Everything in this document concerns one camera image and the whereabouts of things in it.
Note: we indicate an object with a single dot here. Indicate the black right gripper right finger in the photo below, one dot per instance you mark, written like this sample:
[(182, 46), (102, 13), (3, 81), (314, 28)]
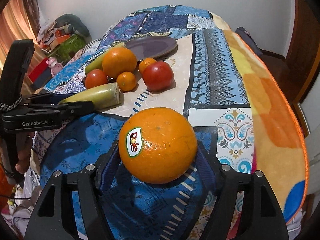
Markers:
[(261, 216)]

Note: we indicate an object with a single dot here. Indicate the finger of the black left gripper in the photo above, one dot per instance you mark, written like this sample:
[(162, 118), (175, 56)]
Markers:
[(46, 98), (71, 110)]

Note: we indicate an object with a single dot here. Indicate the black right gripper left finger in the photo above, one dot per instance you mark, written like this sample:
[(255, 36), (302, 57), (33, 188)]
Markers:
[(67, 197)]

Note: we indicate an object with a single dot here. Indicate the red tomato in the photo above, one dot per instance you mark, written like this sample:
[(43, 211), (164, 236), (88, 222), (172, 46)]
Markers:
[(158, 76), (95, 78)]

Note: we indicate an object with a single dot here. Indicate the cut banana half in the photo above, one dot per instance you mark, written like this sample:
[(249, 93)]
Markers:
[(103, 96)]

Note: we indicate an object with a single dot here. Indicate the small mandarin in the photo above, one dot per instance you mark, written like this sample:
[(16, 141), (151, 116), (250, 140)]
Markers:
[(126, 81), (145, 63)]

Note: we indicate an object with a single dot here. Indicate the large plain orange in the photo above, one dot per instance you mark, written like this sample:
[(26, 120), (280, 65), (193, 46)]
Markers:
[(118, 60)]

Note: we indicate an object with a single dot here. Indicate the orange with Dole sticker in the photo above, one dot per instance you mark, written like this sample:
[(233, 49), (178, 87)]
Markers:
[(157, 145)]

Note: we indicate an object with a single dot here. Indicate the left hand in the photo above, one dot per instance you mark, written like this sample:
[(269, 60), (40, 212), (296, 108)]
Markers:
[(24, 154)]

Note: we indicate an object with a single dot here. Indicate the red box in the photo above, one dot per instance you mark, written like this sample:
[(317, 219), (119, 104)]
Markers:
[(40, 75)]

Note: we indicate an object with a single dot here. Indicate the pink plush toy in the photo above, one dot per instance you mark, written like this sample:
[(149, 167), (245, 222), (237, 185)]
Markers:
[(54, 65)]

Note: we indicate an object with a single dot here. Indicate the pile of clothes and boxes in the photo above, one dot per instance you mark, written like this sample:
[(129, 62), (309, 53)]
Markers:
[(63, 37)]

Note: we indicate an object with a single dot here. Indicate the beige embroidered cloth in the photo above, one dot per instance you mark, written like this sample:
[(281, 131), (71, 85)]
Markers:
[(173, 97)]

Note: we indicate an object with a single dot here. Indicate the orange yellow fleece blanket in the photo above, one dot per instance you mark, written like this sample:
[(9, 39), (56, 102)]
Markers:
[(279, 145)]

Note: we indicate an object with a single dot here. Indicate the orange curtain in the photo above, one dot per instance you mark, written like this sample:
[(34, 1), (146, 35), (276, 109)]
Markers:
[(15, 25)]

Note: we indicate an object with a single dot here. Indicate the dark purple plate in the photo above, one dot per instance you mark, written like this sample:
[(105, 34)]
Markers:
[(151, 46)]

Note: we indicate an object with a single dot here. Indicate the blue patchwork bedspread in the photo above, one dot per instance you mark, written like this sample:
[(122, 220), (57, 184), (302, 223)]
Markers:
[(208, 90)]

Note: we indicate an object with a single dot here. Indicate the brown wooden door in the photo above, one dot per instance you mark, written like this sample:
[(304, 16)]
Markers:
[(303, 54)]

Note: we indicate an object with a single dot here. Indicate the dark blue bag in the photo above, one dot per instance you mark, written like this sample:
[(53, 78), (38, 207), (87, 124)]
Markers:
[(246, 37)]

